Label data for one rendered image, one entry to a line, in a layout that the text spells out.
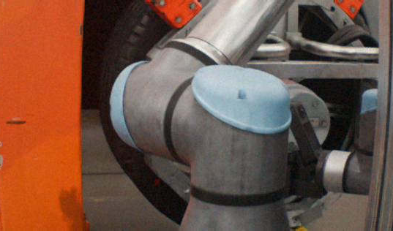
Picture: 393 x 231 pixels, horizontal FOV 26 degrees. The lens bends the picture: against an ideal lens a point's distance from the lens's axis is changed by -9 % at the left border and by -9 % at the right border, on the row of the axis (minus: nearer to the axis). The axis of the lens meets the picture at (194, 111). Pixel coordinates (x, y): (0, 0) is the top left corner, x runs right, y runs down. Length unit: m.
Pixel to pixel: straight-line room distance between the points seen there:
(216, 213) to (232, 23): 0.28
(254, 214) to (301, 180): 0.56
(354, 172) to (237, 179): 0.53
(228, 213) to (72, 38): 0.52
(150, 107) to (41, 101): 0.38
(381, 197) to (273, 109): 0.18
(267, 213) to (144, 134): 0.19
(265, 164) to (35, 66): 0.54
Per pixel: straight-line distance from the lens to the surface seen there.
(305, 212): 2.00
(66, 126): 1.49
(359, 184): 1.54
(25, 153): 1.49
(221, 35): 1.20
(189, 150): 1.08
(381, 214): 1.00
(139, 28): 1.89
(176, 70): 1.15
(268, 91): 1.04
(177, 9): 1.81
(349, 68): 1.75
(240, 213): 1.06
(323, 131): 1.80
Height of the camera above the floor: 1.22
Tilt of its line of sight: 11 degrees down
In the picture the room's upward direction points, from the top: 2 degrees clockwise
